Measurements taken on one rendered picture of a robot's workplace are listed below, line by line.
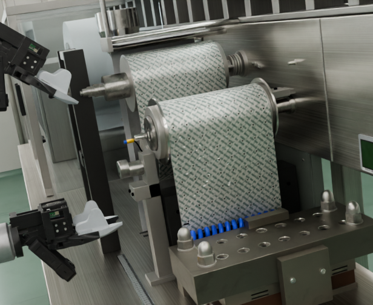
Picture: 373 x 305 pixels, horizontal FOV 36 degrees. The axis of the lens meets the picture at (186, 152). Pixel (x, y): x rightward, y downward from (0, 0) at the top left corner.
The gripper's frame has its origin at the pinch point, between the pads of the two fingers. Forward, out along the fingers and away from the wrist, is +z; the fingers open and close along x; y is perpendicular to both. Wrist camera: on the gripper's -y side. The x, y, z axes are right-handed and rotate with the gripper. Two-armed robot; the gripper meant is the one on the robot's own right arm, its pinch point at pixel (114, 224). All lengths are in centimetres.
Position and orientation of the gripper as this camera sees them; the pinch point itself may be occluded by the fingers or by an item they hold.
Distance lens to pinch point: 119.3
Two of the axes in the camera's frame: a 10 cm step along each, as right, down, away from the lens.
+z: 9.4, -2.1, 2.7
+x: -3.1, -1.8, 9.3
